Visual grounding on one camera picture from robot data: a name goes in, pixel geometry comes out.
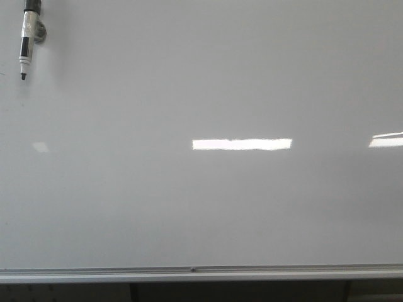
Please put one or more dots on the black and white whiteboard marker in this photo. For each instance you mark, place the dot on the black and white whiteboard marker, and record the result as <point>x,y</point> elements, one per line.
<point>31,13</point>

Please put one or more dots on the white whiteboard with aluminium frame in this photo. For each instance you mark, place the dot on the white whiteboard with aluminium frame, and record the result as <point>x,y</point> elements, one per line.
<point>202,141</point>

